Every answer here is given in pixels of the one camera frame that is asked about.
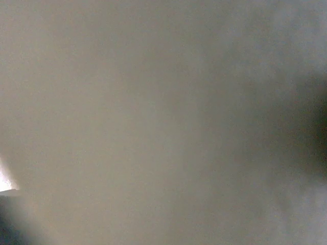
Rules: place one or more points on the white black stapler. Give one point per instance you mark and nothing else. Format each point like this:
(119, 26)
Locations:
(166, 122)

